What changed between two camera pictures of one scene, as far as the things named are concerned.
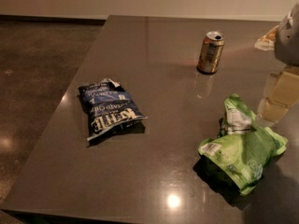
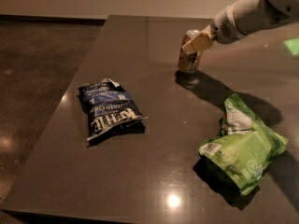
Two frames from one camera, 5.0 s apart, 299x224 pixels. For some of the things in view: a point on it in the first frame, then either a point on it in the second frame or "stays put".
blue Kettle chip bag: x=110 y=110 stays put
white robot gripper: x=289 y=40 to x=221 y=29
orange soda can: x=210 y=51 to x=190 y=62
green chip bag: x=238 y=155 stays put
